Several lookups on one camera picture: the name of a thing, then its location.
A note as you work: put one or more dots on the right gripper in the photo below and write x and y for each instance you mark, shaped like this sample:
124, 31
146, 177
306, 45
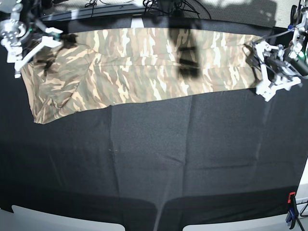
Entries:
45, 37

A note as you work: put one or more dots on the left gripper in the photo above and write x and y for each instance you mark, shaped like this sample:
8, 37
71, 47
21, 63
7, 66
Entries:
278, 66

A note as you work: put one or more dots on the camouflage t-shirt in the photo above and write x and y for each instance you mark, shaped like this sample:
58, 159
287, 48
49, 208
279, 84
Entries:
96, 69

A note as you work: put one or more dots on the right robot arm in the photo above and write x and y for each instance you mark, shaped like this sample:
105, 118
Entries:
23, 34

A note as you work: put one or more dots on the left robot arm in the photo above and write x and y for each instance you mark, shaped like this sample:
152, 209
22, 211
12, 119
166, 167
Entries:
299, 29

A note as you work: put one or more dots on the white tab on cloth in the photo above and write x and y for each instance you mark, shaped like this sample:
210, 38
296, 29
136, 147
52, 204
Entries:
137, 22

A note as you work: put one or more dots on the orange blue clamp bottom right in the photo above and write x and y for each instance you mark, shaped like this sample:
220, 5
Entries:
293, 215

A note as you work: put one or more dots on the black table cloth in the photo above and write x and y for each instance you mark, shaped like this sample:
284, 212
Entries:
208, 158

